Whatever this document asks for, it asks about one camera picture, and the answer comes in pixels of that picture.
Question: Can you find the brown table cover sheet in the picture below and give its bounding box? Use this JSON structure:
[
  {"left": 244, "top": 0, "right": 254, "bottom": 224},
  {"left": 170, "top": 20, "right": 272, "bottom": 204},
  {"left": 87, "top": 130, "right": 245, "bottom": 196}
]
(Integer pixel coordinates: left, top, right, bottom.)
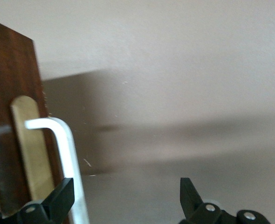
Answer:
[{"left": 0, "top": 0, "right": 275, "bottom": 224}]

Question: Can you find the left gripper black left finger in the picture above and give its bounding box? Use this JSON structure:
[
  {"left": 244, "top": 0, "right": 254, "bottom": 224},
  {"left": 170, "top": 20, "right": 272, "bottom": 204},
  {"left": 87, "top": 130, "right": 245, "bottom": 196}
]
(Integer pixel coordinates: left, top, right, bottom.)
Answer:
[{"left": 0, "top": 177, "right": 76, "bottom": 224}]

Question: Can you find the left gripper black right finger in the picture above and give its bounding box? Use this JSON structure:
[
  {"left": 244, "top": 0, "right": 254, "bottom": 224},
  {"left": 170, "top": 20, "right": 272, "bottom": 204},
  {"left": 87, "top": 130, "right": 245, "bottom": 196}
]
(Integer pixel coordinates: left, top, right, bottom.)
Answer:
[{"left": 178, "top": 177, "right": 271, "bottom": 224}]

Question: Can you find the brass handle backplate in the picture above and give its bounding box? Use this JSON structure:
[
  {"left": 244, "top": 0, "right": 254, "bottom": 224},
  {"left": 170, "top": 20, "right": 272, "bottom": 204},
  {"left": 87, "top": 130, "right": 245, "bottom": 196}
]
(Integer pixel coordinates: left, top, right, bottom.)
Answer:
[{"left": 10, "top": 95, "right": 55, "bottom": 203}]

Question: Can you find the white metal drawer handle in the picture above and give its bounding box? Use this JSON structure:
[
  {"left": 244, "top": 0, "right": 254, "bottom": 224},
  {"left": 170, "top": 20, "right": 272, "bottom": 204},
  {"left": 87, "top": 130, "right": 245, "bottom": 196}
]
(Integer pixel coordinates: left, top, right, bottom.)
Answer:
[{"left": 24, "top": 117, "right": 90, "bottom": 224}]

